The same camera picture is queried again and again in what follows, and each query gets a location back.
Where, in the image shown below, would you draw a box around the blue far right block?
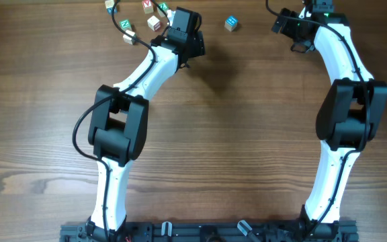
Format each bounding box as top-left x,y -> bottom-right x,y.
224,15 -> 238,32

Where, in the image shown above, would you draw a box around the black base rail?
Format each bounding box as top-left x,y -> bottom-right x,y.
59,220 -> 359,242

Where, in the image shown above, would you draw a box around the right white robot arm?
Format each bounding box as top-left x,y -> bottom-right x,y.
272,1 -> 387,239

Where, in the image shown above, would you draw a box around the green Z wooden block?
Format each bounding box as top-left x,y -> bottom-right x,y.
157,2 -> 169,17

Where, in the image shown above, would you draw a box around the red-sided wooden block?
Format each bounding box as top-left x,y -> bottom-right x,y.
147,15 -> 161,32

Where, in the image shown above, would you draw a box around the red V wooden block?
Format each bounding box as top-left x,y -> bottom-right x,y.
142,0 -> 154,14

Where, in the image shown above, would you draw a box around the plain green-sided wooden block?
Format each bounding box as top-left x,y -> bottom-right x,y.
123,30 -> 136,45

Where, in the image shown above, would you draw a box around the blue X wooden block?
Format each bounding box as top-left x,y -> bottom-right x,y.
104,0 -> 118,15

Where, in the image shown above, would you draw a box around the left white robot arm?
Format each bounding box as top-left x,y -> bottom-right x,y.
86,7 -> 205,241

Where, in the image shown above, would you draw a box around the green N wooden block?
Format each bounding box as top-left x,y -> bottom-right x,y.
119,19 -> 132,32

